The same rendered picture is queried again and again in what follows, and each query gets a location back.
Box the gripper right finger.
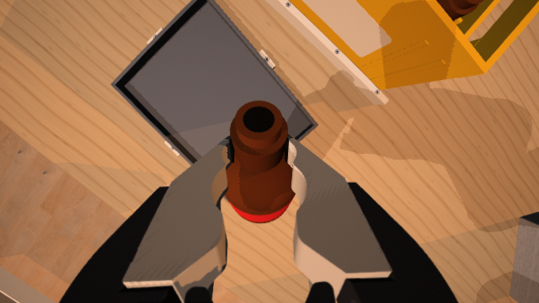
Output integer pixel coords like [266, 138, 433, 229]
[285, 136, 459, 303]

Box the yellow bottle crate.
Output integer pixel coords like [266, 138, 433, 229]
[289, 0, 539, 90]

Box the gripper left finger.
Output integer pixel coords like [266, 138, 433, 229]
[59, 136, 235, 303]

